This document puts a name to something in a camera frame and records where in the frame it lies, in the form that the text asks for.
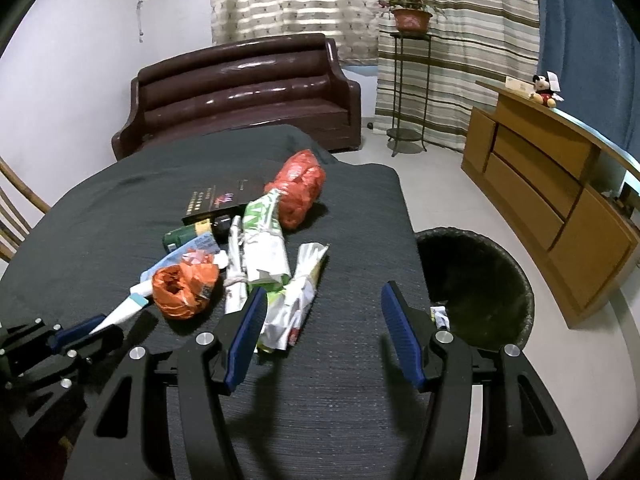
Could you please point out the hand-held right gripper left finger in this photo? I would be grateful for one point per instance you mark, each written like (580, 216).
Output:
(247, 335)

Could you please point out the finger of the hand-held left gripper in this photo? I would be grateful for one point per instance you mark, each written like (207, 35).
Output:
(75, 332)
(100, 342)

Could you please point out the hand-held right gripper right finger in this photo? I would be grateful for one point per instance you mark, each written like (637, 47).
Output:
(400, 335)

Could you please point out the white blue toothpaste tube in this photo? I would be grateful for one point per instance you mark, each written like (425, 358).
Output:
(120, 312)

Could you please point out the black waste bin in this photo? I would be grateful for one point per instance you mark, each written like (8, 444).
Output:
(475, 280)

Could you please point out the large red plastic bag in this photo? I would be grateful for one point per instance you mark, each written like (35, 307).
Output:
(297, 190)

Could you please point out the small paper scrap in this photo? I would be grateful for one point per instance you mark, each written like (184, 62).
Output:
(440, 317)

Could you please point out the small orange plastic bag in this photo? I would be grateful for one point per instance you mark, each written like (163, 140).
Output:
(182, 290)

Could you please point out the green white wrapper bundle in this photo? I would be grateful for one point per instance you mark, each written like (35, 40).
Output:
(265, 240)

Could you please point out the green yellow can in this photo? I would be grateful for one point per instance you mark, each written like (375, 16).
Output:
(187, 237)

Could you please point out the wooden chair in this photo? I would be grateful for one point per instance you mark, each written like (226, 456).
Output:
(15, 210)

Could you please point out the dark box with gold print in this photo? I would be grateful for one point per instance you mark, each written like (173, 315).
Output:
(220, 200)

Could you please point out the wooden cabinet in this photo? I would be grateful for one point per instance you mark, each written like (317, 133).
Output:
(550, 200)

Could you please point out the black metal plant stand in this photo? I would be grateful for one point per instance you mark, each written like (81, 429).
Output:
(400, 132)

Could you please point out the brown leather sofa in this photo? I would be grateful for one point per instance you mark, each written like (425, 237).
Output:
(235, 95)

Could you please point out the small pale box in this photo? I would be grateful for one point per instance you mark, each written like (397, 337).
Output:
(517, 86)

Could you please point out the mouse plush toy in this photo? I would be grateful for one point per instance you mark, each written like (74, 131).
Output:
(542, 91)

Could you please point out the beige striped curtain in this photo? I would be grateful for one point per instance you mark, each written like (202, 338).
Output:
(480, 60)

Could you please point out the potted plant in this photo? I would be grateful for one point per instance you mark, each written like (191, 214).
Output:
(411, 17)

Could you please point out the beige patterned curtain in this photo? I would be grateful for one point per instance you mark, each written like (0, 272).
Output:
(295, 5)

